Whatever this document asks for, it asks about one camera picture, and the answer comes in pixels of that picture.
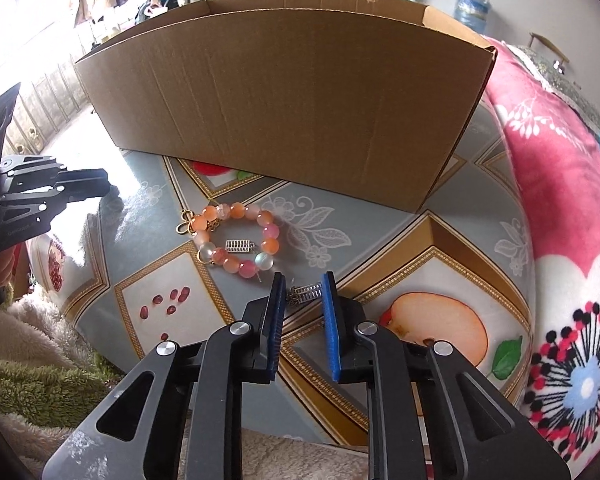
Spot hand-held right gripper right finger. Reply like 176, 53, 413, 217
321, 271, 571, 480

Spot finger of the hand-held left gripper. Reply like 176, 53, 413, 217
0, 155, 66, 183
0, 167, 112, 222

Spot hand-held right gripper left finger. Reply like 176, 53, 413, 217
42, 272, 287, 480

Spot orange pink bead bracelet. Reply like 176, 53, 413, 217
190, 202, 281, 279

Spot brown cardboard box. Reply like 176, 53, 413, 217
74, 0, 498, 215

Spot person's left hand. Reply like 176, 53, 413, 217
0, 250, 16, 288

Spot window metal railing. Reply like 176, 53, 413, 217
0, 55, 101, 161

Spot fruit print tablecloth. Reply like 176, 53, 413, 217
27, 40, 536, 446

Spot pink floral blanket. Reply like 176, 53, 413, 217
485, 37, 600, 480

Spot silver sequin cloth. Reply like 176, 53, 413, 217
505, 42, 600, 128

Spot blue water bottle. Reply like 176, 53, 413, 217
452, 0, 493, 36

